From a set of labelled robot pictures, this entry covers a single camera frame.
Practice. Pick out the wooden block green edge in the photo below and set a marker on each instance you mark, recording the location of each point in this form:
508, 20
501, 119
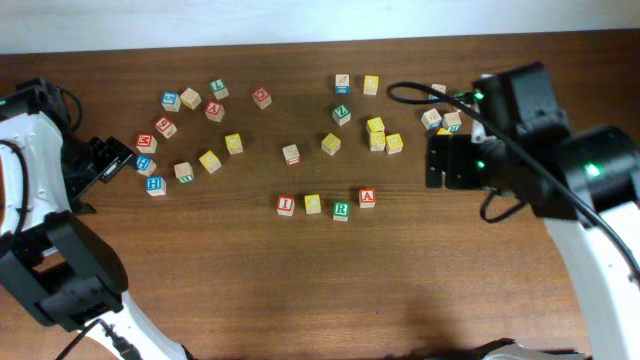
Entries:
451, 121

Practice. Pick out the yellow block top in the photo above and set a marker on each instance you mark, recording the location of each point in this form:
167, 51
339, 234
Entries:
370, 85

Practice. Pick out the wooden block blue picture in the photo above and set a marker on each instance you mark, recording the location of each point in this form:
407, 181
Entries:
438, 87

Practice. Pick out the yellow block cluster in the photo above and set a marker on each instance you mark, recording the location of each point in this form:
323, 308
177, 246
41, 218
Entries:
394, 143
377, 141
374, 125

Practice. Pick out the plain wooden block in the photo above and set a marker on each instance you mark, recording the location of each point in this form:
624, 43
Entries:
190, 98

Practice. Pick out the wooden block blue edge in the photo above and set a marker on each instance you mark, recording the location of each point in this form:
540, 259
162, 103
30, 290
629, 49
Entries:
431, 119

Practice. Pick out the red letter a block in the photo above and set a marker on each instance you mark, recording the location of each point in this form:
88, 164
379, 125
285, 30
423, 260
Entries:
367, 197
214, 111

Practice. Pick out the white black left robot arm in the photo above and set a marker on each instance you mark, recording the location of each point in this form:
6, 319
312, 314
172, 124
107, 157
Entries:
59, 270

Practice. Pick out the red number six block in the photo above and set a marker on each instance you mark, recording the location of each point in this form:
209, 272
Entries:
165, 127

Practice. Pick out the red letter M block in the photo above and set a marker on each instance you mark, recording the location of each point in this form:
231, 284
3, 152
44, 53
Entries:
146, 143

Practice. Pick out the blue letter H block lower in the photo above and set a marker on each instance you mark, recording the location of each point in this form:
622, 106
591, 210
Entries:
156, 186

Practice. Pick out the green letter L block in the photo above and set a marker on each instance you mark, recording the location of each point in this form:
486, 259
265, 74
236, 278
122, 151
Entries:
219, 89

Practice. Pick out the yellow block centre left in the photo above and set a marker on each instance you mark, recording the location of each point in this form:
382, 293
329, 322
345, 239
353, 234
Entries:
234, 144

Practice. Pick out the yellow letter C block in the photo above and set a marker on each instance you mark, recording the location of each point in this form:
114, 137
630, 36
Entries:
312, 204

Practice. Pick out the wooden block green side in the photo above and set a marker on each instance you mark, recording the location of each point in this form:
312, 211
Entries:
184, 172

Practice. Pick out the yellow block lower left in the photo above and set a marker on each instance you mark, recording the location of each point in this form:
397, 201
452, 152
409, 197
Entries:
210, 162

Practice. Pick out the red letter C block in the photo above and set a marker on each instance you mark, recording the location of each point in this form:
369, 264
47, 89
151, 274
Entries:
262, 97

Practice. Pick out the blue number five block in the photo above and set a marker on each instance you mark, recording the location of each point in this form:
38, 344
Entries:
171, 102

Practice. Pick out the red letter I block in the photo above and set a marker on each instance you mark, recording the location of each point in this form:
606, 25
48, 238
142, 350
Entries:
285, 205

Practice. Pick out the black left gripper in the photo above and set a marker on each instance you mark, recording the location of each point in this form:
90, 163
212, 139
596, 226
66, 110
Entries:
115, 156

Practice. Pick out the yellow block right cluster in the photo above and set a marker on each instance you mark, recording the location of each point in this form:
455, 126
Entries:
394, 143

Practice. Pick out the yellow block lower cluster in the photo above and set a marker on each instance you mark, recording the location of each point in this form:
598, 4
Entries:
377, 141

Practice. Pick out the blue letter h block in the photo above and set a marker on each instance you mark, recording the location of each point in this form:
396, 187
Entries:
145, 165
156, 186

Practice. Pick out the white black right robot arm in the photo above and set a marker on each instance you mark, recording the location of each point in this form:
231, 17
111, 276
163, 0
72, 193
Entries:
585, 188

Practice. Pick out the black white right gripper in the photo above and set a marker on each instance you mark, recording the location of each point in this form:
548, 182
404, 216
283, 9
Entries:
456, 161

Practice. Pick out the blue letter H block upper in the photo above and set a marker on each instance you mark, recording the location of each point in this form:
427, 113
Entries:
145, 165

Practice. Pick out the green letter R block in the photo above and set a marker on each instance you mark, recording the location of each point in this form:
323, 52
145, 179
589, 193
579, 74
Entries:
341, 211

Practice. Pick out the green letter Z block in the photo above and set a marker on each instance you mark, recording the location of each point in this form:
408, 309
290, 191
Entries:
341, 115

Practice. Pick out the wooden block blue side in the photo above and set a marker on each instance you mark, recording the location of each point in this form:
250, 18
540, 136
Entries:
342, 83

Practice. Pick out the yellow block upper cluster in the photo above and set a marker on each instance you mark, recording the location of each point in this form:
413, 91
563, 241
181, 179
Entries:
374, 125

